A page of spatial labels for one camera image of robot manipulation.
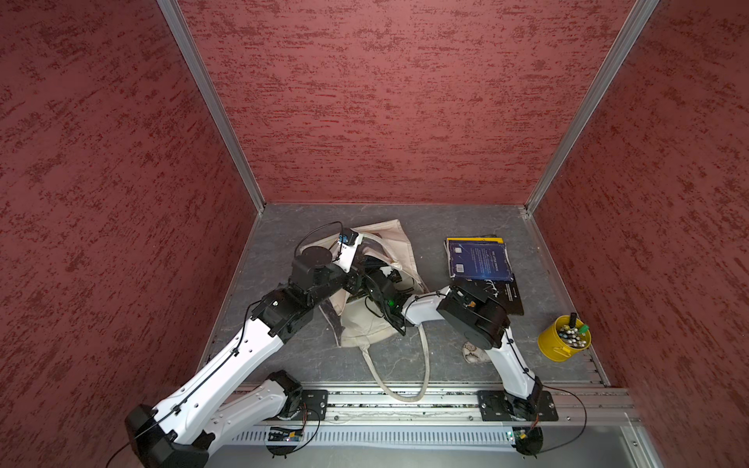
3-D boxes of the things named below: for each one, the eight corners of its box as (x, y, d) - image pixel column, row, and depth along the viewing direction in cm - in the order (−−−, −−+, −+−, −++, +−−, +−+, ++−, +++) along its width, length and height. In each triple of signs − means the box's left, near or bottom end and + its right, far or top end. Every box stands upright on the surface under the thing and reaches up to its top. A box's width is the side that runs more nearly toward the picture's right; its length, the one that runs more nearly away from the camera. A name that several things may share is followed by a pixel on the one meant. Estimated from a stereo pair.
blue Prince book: (450, 284, 99) (453, 276, 95) (444, 249, 109) (446, 240, 104) (509, 285, 99) (516, 276, 95) (498, 249, 109) (503, 240, 105)
